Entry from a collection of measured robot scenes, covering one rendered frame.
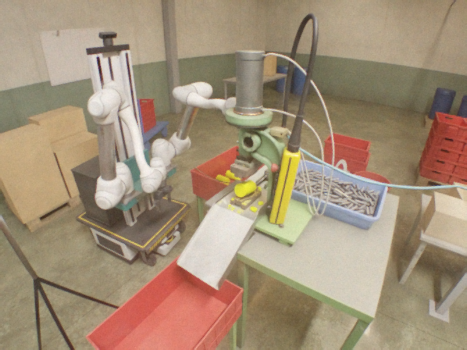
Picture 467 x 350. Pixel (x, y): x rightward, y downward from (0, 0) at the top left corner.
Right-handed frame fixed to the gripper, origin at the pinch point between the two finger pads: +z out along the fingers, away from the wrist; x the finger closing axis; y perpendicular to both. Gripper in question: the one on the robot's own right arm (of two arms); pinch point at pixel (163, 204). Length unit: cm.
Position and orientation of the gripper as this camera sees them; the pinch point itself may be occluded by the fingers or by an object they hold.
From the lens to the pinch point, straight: 194.9
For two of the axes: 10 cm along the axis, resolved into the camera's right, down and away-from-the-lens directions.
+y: -9.1, -2.1, 3.6
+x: -4.1, 4.5, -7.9
